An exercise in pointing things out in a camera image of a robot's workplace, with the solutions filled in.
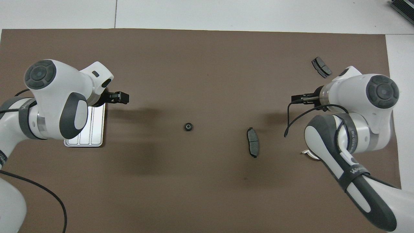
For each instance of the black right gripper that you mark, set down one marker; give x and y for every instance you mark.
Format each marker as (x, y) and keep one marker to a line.
(318, 94)

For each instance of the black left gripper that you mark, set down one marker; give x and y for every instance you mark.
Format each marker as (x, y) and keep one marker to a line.
(106, 98)

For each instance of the small black bearing gear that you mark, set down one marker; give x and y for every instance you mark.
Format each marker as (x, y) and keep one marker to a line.
(188, 126)

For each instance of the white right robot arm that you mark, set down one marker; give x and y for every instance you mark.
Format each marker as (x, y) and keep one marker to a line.
(355, 97)

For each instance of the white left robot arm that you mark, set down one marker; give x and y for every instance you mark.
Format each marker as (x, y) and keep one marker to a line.
(55, 90)

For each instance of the silver metal tray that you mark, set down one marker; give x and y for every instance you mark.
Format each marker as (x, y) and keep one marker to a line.
(95, 129)

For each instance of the stacked dark brake pad pair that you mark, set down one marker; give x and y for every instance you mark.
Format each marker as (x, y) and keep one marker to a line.
(321, 67)

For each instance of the single dark grey brake pad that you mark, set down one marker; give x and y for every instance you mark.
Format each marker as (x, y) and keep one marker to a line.
(253, 144)

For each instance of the brown paper table mat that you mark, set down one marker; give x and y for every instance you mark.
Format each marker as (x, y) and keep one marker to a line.
(194, 178)

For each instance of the black ribbed metal block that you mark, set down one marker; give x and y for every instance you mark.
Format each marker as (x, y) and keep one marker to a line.
(404, 8)

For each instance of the white curved plastic bracket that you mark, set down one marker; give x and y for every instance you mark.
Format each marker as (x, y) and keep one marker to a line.
(306, 151)

